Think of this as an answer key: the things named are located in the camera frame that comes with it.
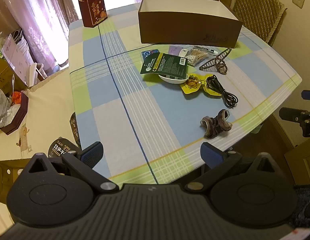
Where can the brown hair claw clip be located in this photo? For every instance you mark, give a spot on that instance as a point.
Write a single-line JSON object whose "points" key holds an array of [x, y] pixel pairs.
{"points": [[214, 63]]}

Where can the small orange object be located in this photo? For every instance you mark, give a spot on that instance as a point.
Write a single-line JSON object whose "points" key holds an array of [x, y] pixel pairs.
{"points": [[17, 97]]}

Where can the pink sheer curtain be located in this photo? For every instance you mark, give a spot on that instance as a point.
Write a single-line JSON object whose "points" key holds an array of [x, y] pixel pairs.
{"points": [[45, 17]]}

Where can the red gift box gold print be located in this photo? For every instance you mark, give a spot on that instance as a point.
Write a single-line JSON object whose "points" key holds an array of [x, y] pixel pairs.
{"points": [[93, 7]]}

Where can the white stool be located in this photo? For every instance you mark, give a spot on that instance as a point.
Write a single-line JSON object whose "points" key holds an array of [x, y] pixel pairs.
{"points": [[37, 72]]}

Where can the purple paper bag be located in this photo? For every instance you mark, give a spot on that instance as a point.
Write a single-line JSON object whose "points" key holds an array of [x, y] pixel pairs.
{"points": [[16, 52]]}

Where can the small brown sandals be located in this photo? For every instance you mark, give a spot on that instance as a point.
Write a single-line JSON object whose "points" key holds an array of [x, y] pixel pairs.
{"points": [[216, 125]]}

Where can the yellow snack packet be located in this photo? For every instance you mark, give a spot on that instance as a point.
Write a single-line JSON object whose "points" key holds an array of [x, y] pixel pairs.
{"points": [[191, 85]]}

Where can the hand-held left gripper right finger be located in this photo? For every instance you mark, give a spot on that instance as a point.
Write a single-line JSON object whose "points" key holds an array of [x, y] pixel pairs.
{"points": [[211, 155]]}

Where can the dark tube white cap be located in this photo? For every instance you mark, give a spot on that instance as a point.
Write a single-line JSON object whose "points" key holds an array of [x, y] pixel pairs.
{"points": [[207, 49]]}

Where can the clear plastic bag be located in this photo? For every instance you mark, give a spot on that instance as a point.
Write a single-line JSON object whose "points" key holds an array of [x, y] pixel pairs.
{"points": [[1, 107]]}

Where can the octagonal brown box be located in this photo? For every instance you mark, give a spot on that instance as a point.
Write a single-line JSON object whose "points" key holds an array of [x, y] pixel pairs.
{"points": [[18, 120]]}

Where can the wooden cabinet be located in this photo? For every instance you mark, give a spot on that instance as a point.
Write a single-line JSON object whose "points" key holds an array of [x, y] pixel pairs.
{"points": [[303, 162]]}

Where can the large brown cardboard box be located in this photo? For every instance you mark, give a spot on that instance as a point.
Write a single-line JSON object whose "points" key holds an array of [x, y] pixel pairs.
{"points": [[185, 27]]}

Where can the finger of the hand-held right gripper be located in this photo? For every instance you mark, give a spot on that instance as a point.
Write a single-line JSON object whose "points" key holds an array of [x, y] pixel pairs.
{"points": [[289, 114], [308, 95]]}

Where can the blue packet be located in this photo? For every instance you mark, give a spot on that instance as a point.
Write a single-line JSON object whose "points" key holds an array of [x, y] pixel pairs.
{"points": [[148, 53]]}

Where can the dark green sachet packet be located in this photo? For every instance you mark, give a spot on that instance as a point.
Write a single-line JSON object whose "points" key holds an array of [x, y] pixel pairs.
{"points": [[167, 63]]}

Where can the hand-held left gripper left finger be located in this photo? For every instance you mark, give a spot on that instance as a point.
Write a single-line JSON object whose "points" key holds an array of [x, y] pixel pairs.
{"points": [[91, 153]]}

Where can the open cardboard box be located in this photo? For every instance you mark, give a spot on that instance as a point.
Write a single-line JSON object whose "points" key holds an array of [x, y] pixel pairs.
{"points": [[5, 177]]}

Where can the white shallow dish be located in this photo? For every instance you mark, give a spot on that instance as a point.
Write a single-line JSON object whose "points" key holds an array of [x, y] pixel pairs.
{"points": [[173, 80]]}

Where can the bag of cotton swabs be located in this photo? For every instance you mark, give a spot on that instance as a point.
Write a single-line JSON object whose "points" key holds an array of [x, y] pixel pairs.
{"points": [[196, 56]]}

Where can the round black packet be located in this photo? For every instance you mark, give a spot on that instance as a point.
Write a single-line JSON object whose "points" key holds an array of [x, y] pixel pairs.
{"points": [[60, 148]]}

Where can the quilted tan chair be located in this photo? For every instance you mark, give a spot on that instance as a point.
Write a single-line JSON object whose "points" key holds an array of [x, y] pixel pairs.
{"points": [[259, 12]]}

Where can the cream printed cloth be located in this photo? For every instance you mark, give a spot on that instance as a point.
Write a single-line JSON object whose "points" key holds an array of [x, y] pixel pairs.
{"points": [[50, 105]]}

